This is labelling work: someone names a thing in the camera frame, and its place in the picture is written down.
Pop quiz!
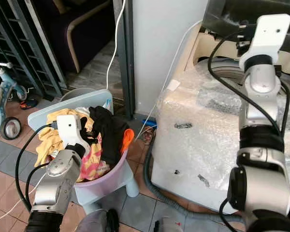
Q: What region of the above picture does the black garment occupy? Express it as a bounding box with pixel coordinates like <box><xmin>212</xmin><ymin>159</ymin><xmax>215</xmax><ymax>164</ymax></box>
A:
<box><xmin>88</xmin><ymin>106</ymin><xmax>130</xmax><ymax>167</ymax></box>

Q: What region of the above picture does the cream top-load washing machine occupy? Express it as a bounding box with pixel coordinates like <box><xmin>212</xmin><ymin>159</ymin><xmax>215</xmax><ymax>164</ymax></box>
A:
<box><xmin>151</xmin><ymin>22</ymin><xmax>290</xmax><ymax>216</ymax></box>

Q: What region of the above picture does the dark washing machine lid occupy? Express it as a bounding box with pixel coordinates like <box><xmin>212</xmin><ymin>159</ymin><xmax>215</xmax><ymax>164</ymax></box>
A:
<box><xmin>202</xmin><ymin>0</ymin><xmax>290</xmax><ymax>39</ymax></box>

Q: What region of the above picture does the pink yellow print garment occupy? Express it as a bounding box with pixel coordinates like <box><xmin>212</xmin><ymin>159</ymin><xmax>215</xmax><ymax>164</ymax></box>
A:
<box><xmin>80</xmin><ymin>145</ymin><xmax>109</xmax><ymax>182</ymax></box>

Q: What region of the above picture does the grey plastic basin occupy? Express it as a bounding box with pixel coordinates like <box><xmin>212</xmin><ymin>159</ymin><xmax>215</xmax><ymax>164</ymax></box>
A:
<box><xmin>59</xmin><ymin>87</ymin><xmax>95</xmax><ymax>101</ymax></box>

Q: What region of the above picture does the orange garment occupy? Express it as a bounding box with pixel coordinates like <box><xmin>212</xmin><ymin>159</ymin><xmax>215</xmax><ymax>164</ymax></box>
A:
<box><xmin>121</xmin><ymin>128</ymin><xmax>135</xmax><ymax>154</ymax></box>

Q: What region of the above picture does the lilac plastic laundry basket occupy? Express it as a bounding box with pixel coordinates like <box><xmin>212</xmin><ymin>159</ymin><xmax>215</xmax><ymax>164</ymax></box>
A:
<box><xmin>75</xmin><ymin>145</ymin><xmax>129</xmax><ymax>194</ymax></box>

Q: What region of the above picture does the dark shoe with orange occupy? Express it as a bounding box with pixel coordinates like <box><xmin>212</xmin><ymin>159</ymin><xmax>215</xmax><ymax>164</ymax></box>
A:
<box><xmin>17</xmin><ymin>99</ymin><xmax>37</xmax><ymax>111</ymax></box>

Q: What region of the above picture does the light blue child tricycle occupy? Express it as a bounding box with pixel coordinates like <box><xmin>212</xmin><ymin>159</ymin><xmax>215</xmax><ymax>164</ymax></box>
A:
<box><xmin>0</xmin><ymin>61</ymin><xmax>26</xmax><ymax>141</ymax></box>

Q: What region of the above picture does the dark metal grille gate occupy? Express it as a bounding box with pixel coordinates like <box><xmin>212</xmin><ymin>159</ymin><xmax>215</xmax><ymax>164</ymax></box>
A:
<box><xmin>0</xmin><ymin>0</ymin><xmax>63</xmax><ymax>100</ymax></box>

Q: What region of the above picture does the grey left robot leg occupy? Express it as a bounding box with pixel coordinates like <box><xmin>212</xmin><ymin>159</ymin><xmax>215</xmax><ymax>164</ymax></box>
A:
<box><xmin>75</xmin><ymin>208</ymin><xmax>119</xmax><ymax>232</ymax></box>

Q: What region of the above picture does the grey robot leg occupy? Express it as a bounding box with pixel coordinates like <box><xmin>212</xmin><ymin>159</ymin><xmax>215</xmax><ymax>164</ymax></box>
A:
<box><xmin>152</xmin><ymin>217</ymin><xmax>187</xmax><ymax>232</ymax></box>
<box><xmin>75</xmin><ymin>208</ymin><xmax>119</xmax><ymax>232</ymax></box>

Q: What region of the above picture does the dark armchair with tan trim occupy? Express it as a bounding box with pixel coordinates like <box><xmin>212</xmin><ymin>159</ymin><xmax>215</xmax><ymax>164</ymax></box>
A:
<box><xmin>31</xmin><ymin>0</ymin><xmax>114</xmax><ymax>73</ymax></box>

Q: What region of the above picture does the clear bubble wrap sheet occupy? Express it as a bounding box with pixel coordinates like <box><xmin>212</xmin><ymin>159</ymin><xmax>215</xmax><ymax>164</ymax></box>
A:
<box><xmin>157</xmin><ymin>63</ymin><xmax>252</xmax><ymax>189</ymax></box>

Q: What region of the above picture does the grey right robot leg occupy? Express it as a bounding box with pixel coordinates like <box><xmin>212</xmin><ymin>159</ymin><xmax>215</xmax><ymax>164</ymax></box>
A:
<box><xmin>152</xmin><ymin>217</ymin><xmax>187</xmax><ymax>232</ymax></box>

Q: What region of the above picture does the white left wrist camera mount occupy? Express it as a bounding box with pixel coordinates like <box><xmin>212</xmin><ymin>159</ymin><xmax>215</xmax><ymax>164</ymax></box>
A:
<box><xmin>56</xmin><ymin>115</ymin><xmax>87</xmax><ymax>151</ymax></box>

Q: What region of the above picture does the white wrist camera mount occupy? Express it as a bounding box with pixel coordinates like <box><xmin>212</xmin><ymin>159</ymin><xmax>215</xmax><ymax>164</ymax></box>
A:
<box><xmin>246</xmin><ymin>14</ymin><xmax>290</xmax><ymax>61</ymax></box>
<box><xmin>56</xmin><ymin>115</ymin><xmax>87</xmax><ymax>151</ymax></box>

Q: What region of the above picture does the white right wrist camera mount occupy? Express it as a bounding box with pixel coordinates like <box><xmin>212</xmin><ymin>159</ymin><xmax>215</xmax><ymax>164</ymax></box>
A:
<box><xmin>246</xmin><ymin>14</ymin><xmax>290</xmax><ymax>61</ymax></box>

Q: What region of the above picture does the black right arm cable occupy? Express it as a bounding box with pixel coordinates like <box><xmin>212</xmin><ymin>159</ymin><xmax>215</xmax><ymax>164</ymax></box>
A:
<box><xmin>208</xmin><ymin>30</ymin><xmax>290</xmax><ymax>141</ymax></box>

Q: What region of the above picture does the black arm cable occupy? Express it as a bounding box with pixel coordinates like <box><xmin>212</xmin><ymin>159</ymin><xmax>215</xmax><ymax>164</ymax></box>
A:
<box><xmin>208</xmin><ymin>30</ymin><xmax>290</xmax><ymax>141</ymax></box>
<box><xmin>25</xmin><ymin>162</ymin><xmax>51</xmax><ymax>203</ymax></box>
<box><xmin>15</xmin><ymin>123</ymin><xmax>61</xmax><ymax>211</ymax></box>

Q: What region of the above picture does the dark door frame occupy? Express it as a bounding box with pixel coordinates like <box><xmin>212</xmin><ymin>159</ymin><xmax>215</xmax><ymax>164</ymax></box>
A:
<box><xmin>113</xmin><ymin>0</ymin><xmax>136</xmax><ymax>120</ymax></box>

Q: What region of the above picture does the white cable by door frame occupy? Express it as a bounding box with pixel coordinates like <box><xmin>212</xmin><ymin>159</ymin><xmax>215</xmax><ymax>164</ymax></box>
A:
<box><xmin>106</xmin><ymin>0</ymin><xmax>126</xmax><ymax>90</ymax></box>

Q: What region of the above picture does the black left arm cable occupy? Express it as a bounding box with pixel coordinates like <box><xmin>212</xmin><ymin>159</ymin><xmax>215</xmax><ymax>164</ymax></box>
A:
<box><xmin>15</xmin><ymin>123</ymin><xmax>61</xmax><ymax>211</ymax></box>
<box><xmin>25</xmin><ymin>162</ymin><xmax>51</xmax><ymax>203</ymax></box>

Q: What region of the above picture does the white washer power cable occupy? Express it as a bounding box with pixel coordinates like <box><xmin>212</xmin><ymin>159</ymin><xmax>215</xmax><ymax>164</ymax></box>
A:
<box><xmin>135</xmin><ymin>22</ymin><xmax>203</xmax><ymax>141</ymax></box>

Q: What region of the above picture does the thin white floor cable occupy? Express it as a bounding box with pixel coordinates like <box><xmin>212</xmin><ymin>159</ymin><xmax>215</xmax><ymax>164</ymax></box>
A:
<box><xmin>0</xmin><ymin>172</ymin><xmax>49</xmax><ymax>224</ymax></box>

